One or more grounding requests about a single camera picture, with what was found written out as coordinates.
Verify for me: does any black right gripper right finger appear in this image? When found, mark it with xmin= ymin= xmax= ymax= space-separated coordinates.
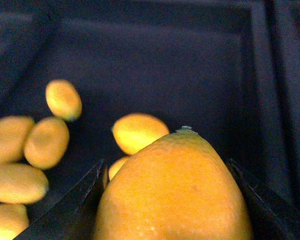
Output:
xmin=226 ymin=158 xmax=300 ymax=240

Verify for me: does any black lemon tray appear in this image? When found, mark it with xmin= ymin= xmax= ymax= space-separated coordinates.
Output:
xmin=0 ymin=0 xmax=300 ymax=240

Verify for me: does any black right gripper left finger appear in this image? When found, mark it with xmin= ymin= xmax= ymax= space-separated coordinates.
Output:
xmin=16 ymin=159 xmax=108 ymax=240

